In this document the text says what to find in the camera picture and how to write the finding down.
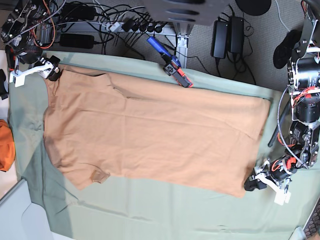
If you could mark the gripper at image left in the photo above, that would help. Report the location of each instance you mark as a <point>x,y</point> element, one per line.
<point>35,58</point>

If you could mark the orange cloth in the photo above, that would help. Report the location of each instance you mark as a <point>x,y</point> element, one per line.
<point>7,147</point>

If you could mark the white plastic bin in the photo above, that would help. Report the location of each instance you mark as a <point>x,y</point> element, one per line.
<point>20,218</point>

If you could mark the white power strip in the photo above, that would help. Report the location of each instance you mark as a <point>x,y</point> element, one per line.
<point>136,27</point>

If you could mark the blue orange bar clamp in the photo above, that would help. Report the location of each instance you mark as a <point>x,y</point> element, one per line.
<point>172,65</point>

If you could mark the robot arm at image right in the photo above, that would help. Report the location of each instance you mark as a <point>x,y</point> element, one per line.
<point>298,124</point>

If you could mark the black shoes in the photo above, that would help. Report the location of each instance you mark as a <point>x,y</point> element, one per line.
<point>283,51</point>

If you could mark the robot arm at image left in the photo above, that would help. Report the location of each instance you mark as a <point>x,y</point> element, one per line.
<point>19,30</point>

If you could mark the tan T-shirt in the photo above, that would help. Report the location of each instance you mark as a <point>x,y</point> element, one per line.
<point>103,124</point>

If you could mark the patterned chair seat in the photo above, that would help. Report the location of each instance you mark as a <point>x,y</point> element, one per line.
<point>312,226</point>

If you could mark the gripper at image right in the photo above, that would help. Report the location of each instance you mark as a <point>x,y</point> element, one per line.
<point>278,171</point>

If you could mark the black power adapter left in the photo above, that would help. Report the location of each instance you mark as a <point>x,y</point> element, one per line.
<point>77,40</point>

